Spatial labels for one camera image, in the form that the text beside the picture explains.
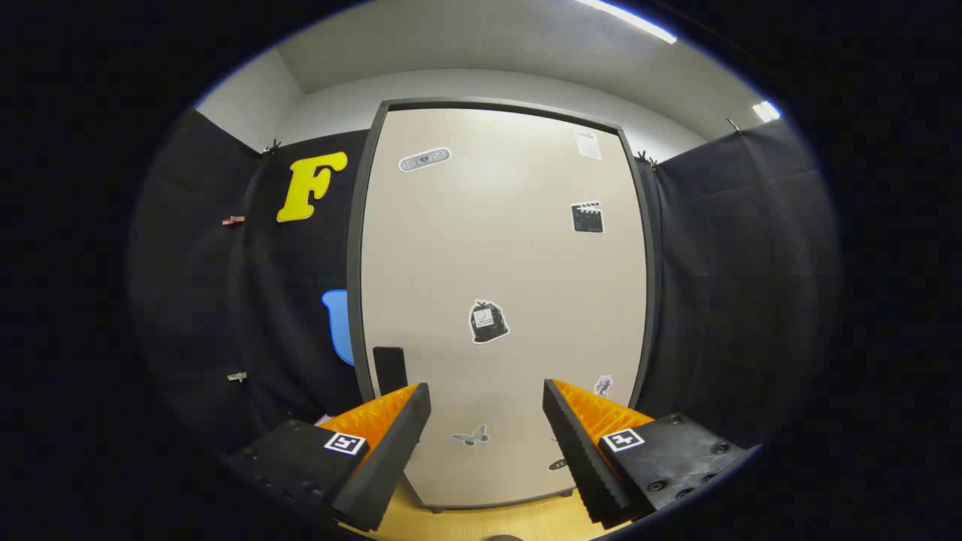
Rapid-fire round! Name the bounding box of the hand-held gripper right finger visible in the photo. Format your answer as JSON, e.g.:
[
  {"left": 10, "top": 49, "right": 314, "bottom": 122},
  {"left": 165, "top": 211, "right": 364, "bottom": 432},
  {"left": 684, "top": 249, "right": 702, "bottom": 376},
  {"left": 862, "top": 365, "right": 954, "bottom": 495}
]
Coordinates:
[{"left": 543, "top": 379, "right": 760, "bottom": 530}]

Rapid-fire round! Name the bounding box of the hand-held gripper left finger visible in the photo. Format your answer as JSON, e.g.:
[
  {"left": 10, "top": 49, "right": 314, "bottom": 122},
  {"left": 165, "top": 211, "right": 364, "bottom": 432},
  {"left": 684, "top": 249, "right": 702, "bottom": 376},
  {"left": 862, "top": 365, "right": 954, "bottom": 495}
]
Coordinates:
[{"left": 225, "top": 382, "right": 433, "bottom": 533}]

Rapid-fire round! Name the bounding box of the grey shoe cabinet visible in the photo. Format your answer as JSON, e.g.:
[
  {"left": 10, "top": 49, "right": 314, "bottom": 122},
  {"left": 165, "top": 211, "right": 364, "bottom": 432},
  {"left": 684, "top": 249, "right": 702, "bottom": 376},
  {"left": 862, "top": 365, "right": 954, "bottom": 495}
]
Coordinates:
[{"left": 347, "top": 98, "right": 658, "bottom": 513}]

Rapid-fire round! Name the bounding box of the black backdrop cloth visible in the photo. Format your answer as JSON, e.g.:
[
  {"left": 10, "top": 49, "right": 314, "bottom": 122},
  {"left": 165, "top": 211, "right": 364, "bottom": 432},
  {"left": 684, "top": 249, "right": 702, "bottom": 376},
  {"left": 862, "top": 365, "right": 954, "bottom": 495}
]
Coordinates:
[{"left": 128, "top": 109, "right": 839, "bottom": 467}]

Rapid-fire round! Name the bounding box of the long ceiling light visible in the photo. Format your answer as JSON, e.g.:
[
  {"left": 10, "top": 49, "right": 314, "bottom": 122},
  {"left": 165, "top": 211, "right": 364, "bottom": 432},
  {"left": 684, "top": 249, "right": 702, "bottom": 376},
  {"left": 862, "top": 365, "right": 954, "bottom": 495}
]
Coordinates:
[{"left": 575, "top": 0, "right": 678, "bottom": 44}]

